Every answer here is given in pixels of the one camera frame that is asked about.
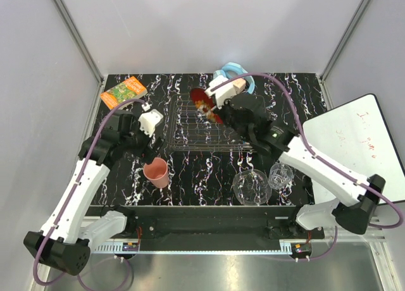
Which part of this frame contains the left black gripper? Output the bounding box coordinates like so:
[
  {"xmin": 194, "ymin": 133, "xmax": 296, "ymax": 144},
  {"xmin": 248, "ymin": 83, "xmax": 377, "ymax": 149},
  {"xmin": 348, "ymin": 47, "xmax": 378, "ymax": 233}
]
[{"xmin": 121, "ymin": 114, "xmax": 165, "ymax": 163}]

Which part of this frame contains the pink plastic cup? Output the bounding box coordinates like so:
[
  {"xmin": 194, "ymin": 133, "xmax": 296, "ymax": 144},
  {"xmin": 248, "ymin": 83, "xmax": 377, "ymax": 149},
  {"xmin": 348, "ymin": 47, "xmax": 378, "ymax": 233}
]
[{"xmin": 143, "ymin": 158, "xmax": 169, "ymax": 189}]

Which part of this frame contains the red floral plate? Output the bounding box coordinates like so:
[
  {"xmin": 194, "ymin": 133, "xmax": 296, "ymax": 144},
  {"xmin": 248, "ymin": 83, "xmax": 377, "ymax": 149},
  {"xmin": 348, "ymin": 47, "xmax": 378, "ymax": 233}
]
[{"xmin": 190, "ymin": 87, "xmax": 223, "ymax": 124}]

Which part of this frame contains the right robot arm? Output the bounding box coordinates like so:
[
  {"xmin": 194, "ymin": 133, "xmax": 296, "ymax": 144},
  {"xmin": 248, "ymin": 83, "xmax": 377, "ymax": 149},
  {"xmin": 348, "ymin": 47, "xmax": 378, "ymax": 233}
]
[{"xmin": 215, "ymin": 94, "xmax": 385, "ymax": 238}]

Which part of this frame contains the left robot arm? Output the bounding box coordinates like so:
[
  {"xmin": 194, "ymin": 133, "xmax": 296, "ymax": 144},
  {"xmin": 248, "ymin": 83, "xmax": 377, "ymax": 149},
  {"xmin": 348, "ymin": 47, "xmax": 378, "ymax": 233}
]
[{"xmin": 23, "ymin": 109, "xmax": 164, "ymax": 276}]

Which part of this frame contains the beige wooden cube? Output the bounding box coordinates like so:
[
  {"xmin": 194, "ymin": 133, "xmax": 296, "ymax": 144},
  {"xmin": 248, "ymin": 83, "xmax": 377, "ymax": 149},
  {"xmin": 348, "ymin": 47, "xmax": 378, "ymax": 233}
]
[{"xmin": 232, "ymin": 78, "xmax": 246, "ymax": 94}]

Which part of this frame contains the orange paperback book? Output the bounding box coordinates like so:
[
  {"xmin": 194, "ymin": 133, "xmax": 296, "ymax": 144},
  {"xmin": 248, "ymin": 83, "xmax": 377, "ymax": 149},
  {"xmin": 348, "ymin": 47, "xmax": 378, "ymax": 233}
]
[{"xmin": 100, "ymin": 77, "xmax": 147, "ymax": 109}]

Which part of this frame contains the clear glass mug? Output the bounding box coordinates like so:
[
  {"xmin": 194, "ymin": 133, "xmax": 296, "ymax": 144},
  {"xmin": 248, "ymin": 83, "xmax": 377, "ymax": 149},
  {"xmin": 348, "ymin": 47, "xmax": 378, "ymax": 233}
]
[{"xmin": 268, "ymin": 163, "xmax": 294, "ymax": 190}]

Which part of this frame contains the clear glass plate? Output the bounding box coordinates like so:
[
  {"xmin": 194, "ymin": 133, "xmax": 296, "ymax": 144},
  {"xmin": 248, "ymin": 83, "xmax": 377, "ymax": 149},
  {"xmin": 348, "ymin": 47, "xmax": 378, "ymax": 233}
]
[{"xmin": 232, "ymin": 170, "xmax": 271, "ymax": 206}]

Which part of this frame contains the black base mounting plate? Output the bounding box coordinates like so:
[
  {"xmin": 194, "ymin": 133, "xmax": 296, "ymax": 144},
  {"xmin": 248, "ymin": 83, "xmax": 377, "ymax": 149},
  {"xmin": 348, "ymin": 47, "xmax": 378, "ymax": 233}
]
[{"xmin": 100, "ymin": 205, "xmax": 327, "ymax": 252}]

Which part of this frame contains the white whiteboard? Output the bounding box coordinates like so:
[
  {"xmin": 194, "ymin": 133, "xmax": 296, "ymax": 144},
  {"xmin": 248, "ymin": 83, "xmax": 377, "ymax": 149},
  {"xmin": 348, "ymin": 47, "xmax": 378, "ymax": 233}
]
[{"xmin": 302, "ymin": 94, "xmax": 404, "ymax": 202}]

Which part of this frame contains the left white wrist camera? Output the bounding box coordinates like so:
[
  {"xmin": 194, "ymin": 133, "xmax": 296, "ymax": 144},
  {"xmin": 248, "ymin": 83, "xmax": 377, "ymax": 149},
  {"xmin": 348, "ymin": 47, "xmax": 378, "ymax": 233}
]
[{"xmin": 139, "ymin": 103, "xmax": 164, "ymax": 137}]

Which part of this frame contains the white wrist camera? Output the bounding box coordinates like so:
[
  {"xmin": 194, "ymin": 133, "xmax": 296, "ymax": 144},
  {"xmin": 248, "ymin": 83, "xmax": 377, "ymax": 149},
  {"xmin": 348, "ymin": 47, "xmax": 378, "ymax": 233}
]
[
  {"xmin": 139, "ymin": 103, "xmax": 164, "ymax": 137},
  {"xmin": 205, "ymin": 76, "xmax": 237, "ymax": 109}
]

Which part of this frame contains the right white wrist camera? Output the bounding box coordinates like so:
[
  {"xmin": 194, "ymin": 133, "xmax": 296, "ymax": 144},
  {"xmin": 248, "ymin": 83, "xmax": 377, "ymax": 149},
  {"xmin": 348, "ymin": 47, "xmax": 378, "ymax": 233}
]
[{"xmin": 205, "ymin": 76, "xmax": 237, "ymax": 109}]

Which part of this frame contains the grey wire dish rack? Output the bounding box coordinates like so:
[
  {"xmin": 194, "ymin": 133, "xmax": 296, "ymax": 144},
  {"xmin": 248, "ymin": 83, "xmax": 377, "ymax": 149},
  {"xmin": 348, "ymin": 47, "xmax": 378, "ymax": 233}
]
[{"xmin": 166, "ymin": 94, "xmax": 252, "ymax": 152}]

